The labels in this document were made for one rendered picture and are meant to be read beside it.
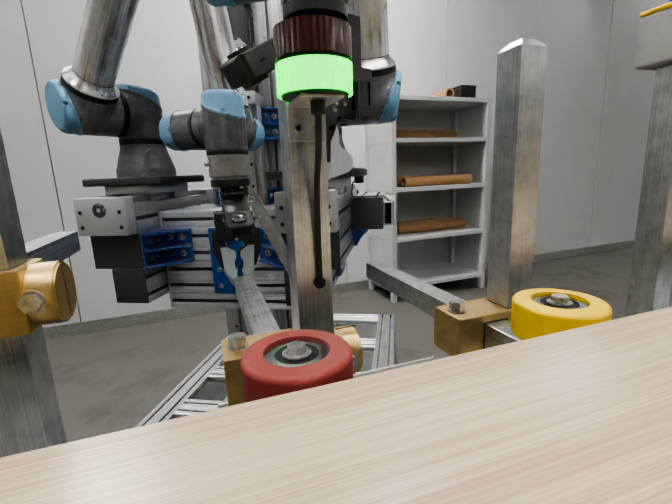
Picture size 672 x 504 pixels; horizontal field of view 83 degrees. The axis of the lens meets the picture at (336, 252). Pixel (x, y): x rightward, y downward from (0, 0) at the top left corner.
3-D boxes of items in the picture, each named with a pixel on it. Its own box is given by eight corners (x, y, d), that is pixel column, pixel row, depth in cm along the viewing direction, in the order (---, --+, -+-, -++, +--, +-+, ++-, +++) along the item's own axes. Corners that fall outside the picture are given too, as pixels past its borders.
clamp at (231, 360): (225, 384, 40) (220, 338, 39) (346, 359, 44) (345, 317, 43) (229, 415, 34) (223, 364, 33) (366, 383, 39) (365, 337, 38)
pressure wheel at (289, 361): (247, 460, 32) (234, 332, 30) (336, 436, 35) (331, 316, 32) (261, 545, 25) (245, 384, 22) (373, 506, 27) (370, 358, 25)
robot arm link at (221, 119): (221, 98, 74) (253, 92, 69) (226, 156, 76) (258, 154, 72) (186, 92, 67) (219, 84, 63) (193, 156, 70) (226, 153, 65)
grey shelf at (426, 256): (368, 288, 341) (364, 105, 309) (451, 275, 372) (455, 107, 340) (393, 303, 300) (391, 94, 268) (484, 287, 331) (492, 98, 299)
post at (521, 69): (480, 428, 52) (497, 45, 42) (501, 422, 53) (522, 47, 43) (499, 445, 49) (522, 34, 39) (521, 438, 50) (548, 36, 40)
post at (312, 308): (303, 499, 44) (274, 53, 35) (332, 490, 46) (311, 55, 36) (312, 524, 41) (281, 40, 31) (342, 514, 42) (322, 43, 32)
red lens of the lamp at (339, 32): (268, 70, 31) (266, 41, 31) (337, 73, 33) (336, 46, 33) (283, 47, 26) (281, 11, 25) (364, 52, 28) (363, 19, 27)
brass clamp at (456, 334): (430, 342, 48) (431, 304, 47) (515, 324, 52) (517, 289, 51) (461, 364, 42) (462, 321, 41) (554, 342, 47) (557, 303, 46)
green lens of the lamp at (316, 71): (270, 102, 32) (268, 74, 32) (338, 103, 34) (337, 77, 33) (285, 86, 26) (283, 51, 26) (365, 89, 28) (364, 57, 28)
